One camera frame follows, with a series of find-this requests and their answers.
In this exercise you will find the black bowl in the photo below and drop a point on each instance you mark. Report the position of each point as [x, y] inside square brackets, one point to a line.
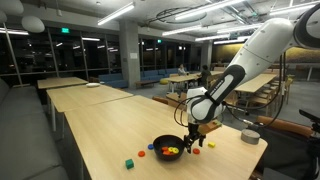
[160, 146]

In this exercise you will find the seated person dark clothes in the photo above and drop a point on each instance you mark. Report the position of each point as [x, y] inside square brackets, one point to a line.
[204, 75]

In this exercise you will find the long wooden dining table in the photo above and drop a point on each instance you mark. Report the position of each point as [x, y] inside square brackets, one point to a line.
[256, 83]

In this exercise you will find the light wooden table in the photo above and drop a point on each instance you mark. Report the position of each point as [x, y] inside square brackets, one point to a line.
[86, 96]
[60, 82]

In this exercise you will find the yellow beanbag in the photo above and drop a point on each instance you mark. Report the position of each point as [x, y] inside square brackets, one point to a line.
[164, 81]

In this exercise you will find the white paper notice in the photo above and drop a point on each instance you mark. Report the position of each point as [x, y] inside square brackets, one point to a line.
[133, 55]

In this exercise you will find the grey sofa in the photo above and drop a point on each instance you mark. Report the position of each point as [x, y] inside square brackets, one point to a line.
[23, 133]

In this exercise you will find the green wooden block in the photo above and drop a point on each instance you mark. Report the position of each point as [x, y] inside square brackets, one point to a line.
[129, 163]

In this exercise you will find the fluorescent ceiling light strip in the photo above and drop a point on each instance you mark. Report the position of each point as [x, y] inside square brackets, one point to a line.
[206, 7]
[15, 32]
[286, 10]
[181, 30]
[211, 38]
[116, 13]
[223, 42]

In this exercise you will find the grey duct tape roll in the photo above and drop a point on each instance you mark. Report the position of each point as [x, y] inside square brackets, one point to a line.
[250, 136]

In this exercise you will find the seated person light shirt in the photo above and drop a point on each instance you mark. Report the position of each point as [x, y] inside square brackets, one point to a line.
[181, 70]

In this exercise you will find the brown and dark armchair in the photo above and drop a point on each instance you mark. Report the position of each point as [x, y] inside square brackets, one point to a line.
[283, 125]

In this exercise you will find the small green exit sign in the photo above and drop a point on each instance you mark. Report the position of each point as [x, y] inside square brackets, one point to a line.
[159, 41]

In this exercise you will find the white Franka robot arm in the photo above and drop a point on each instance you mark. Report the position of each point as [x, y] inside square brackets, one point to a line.
[263, 46]

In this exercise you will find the yellow wooden cube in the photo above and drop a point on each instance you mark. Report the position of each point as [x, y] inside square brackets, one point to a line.
[211, 144]

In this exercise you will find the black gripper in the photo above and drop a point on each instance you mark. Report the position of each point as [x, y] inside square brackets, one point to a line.
[195, 130]

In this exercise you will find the blue lounge sofa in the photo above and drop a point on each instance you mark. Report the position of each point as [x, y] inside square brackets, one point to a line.
[156, 74]
[113, 80]

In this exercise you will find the black circular ceiling track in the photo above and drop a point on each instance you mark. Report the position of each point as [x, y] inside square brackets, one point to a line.
[180, 20]

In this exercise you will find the black camera on tripod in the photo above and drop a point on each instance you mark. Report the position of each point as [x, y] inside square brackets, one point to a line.
[306, 115]

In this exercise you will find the white globe lamp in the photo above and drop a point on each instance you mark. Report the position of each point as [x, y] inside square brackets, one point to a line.
[11, 6]
[32, 24]
[2, 16]

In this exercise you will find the brown leather chair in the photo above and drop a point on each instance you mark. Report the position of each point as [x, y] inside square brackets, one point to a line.
[160, 99]

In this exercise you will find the narrow concrete pillar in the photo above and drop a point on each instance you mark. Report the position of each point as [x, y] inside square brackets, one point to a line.
[206, 55]

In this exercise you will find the low wooden bench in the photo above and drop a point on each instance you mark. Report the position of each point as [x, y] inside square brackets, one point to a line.
[145, 82]

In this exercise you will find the white plate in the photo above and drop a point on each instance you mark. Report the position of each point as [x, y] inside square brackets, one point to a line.
[93, 85]

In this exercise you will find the wide concrete pillar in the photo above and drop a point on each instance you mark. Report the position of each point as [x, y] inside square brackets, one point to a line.
[129, 66]

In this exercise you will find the open cardboard box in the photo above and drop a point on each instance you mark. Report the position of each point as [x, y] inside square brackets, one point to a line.
[173, 98]

